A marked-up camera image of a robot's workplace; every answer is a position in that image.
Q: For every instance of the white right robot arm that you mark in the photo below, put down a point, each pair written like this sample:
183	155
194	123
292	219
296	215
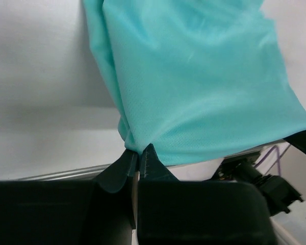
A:
291	228

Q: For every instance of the aluminium table edge rail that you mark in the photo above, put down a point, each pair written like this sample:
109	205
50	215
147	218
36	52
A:
95	170

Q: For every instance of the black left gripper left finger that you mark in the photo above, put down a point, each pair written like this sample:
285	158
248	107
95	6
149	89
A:
91	211

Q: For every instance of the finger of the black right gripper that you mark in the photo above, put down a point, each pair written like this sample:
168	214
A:
303	145

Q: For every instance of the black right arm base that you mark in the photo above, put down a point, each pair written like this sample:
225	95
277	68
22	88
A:
239	168

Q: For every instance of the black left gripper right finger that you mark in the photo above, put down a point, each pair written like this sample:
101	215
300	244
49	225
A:
171	211

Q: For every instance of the teal t shirt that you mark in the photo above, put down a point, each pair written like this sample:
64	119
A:
199	80

